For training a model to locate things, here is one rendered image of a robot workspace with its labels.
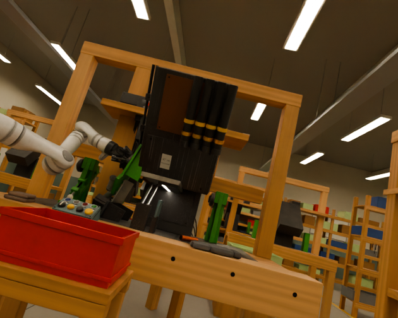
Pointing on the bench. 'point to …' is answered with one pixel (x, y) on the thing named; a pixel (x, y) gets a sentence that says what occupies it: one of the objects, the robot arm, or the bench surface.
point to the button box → (79, 211)
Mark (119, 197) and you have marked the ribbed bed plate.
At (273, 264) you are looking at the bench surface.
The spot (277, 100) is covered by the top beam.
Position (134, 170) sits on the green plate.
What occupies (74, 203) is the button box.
